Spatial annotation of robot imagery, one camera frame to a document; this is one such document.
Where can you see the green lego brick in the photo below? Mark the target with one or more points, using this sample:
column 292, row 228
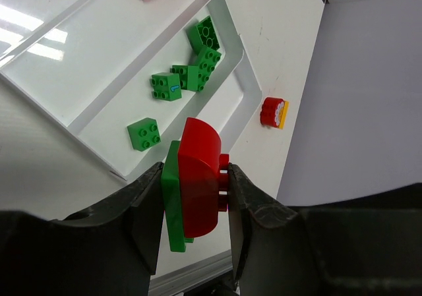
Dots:
column 166, row 86
column 206, row 61
column 144, row 134

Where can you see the white divided sorting tray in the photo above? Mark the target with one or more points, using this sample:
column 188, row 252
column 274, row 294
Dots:
column 87, row 64

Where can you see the red curved lego brick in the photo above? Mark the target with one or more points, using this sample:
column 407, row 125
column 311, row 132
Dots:
column 203, row 177

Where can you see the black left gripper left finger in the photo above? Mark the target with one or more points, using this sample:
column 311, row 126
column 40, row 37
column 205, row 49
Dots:
column 108, row 248

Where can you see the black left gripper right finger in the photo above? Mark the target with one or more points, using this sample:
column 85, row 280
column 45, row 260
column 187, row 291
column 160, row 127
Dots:
column 364, row 246

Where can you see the red yellow lego stack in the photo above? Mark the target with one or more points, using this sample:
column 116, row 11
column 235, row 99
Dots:
column 274, row 112

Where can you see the green studded lego plate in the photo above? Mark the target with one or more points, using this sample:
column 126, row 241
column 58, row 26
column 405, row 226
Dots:
column 203, row 34

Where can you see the aluminium table rail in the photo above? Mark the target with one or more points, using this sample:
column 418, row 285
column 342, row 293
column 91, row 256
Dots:
column 192, row 276

